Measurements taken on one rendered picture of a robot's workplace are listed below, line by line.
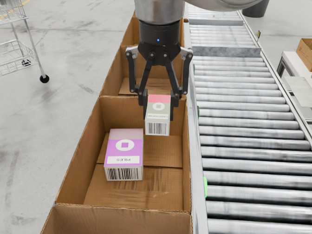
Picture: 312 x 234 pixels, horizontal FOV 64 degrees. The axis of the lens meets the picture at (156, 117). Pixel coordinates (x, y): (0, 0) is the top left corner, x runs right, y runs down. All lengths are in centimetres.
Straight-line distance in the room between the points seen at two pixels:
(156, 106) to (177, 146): 32
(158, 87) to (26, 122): 168
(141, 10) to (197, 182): 53
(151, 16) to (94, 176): 54
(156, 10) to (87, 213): 43
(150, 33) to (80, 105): 220
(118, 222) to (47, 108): 217
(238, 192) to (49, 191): 137
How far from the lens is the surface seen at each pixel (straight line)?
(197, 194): 76
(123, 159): 75
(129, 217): 58
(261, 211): 96
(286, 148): 122
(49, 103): 274
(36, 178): 208
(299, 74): 176
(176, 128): 89
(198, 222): 72
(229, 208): 93
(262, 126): 128
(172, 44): 49
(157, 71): 120
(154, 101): 60
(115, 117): 88
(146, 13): 44
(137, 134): 82
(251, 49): 184
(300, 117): 140
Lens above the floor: 153
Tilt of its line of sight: 40 degrees down
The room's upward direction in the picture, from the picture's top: straight up
